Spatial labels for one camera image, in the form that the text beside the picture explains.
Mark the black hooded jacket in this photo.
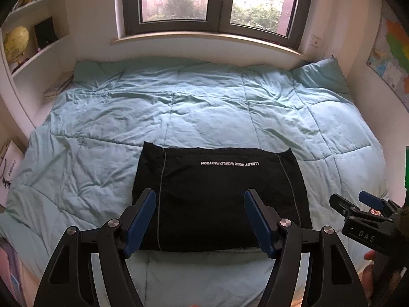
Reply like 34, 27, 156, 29
132, 142, 313, 252

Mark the person's right hand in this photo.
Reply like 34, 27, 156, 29
361, 250, 376, 299

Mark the light teal duvet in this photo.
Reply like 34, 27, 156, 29
1, 58, 387, 306

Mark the light teal pillow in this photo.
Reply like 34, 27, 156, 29
291, 57, 352, 101

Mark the white poster with drawing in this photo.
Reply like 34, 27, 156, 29
0, 141, 24, 208

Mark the stack of books by bed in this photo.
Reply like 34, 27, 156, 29
43, 72, 73, 101

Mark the grey framed window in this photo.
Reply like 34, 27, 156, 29
122, 0, 311, 49

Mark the yellow globe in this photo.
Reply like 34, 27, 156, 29
4, 26, 29, 63

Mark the black box on shelf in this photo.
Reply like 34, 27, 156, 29
34, 17, 58, 50

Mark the colourful wall map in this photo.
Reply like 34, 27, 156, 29
367, 0, 409, 109

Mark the white wall socket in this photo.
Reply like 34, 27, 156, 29
311, 35, 322, 48

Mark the white wall shelf unit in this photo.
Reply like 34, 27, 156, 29
1, 0, 76, 144

